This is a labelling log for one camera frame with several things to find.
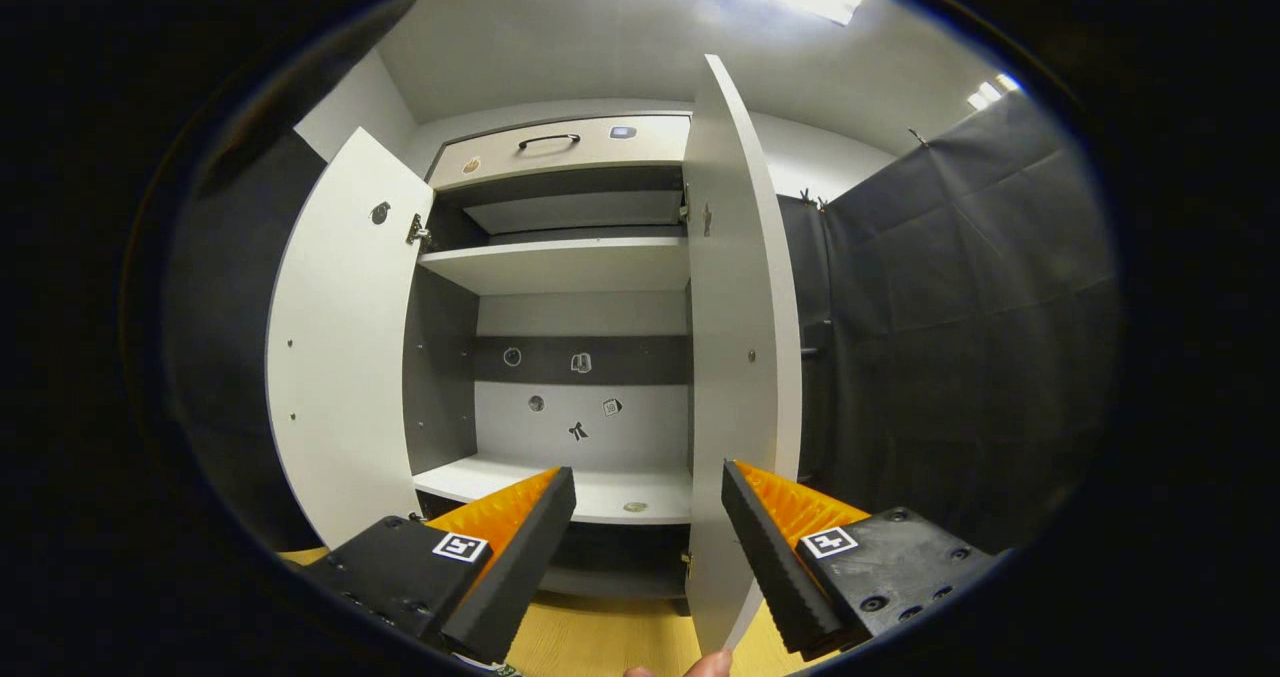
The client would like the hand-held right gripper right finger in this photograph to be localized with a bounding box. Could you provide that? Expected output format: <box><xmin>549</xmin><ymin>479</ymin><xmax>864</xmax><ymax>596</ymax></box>
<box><xmin>721</xmin><ymin>460</ymin><xmax>1001</xmax><ymax>663</ymax></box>

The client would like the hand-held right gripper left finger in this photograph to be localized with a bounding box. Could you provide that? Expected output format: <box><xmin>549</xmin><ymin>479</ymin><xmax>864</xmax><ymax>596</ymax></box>
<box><xmin>300</xmin><ymin>466</ymin><xmax>578</xmax><ymax>665</ymax></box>

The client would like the white cabinet door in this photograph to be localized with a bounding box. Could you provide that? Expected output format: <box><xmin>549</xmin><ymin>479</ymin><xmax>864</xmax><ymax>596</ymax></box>
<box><xmin>265</xmin><ymin>125</ymin><xmax>436</xmax><ymax>550</ymax></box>
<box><xmin>683</xmin><ymin>54</ymin><xmax>804</xmax><ymax>653</ymax></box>

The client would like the white cabinet shelf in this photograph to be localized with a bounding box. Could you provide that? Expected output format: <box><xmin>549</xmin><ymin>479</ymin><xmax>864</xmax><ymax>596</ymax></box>
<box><xmin>418</xmin><ymin>236</ymin><xmax>691</xmax><ymax>296</ymax></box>
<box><xmin>412</xmin><ymin>454</ymin><xmax>694</xmax><ymax>526</ymax></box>

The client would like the white cabinet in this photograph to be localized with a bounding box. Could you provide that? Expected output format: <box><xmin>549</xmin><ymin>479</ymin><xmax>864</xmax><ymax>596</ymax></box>
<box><xmin>403</xmin><ymin>107</ymin><xmax>696</xmax><ymax>603</ymax></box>

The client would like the white cabinet drawer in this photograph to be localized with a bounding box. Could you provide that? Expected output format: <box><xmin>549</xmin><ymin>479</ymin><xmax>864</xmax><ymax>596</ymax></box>
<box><xmin>430</xmin><ymin>114</ymin><xmax>693</xmax><ymax>191</ymax></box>

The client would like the small ceiling light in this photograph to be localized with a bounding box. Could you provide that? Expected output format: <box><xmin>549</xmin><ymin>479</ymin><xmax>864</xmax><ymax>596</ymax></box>
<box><xmin>967</xmin><ymin>74</ymin><xmax>1021</xmax><ymax>111</ymax></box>

